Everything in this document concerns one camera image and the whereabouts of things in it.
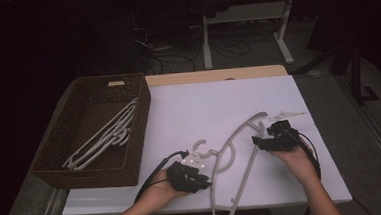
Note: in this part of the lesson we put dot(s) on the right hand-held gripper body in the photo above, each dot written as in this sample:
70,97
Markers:
287,140

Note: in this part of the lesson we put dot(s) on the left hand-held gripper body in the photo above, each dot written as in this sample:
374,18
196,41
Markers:
184,176

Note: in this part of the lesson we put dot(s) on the grey plastic clothes hanger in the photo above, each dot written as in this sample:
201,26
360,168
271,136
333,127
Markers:
236,131
120,133
103,129
232,156

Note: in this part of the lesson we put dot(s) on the brown woven basket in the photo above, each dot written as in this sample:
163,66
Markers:
137,150

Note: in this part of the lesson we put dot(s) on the person's right hand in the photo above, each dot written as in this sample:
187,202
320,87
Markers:
298,164

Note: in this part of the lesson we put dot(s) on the person's left hand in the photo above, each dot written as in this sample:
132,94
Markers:
160,191

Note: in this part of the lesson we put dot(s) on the black floor stand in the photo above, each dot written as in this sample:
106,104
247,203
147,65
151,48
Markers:
355,77

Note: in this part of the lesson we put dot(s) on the white desk frame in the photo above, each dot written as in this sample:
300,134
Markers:
207,46

